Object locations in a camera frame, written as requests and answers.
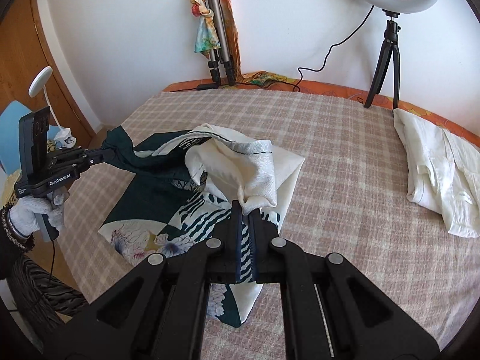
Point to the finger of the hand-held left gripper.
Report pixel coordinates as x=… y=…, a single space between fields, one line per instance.
x=90 y=161
x=80 y=152

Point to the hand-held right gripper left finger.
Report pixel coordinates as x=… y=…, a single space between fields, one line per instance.
x=238 y=240

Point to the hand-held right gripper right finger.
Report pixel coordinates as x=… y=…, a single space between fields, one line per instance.
x=255 y=243

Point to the green and cream printed t-shirt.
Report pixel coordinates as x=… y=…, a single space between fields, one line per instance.
x=262 y=165

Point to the person's left forearm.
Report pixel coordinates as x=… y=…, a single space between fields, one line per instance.
x=7 y=247

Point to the person's left hand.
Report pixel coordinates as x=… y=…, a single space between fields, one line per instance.
x=26 y=213

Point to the blue chair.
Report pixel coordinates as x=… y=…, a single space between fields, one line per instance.
x=15 y=110

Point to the white clip-on lamp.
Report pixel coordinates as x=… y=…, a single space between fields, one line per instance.
x=39 y=80

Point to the wooden door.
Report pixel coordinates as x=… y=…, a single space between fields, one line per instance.
x=30 y=45

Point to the person's zebra striped pants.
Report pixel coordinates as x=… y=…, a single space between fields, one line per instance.
x=37 y=288

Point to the colourful patterned scarf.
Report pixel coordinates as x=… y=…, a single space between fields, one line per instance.
x=204 y=37

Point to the orange patterned bedsheet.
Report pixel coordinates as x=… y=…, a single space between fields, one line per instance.
x=326 y=88

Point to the silver folded tripod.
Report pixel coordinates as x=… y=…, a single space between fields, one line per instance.
x=219 y=18

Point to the white shirt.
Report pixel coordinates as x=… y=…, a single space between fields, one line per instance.
x=442 y=165

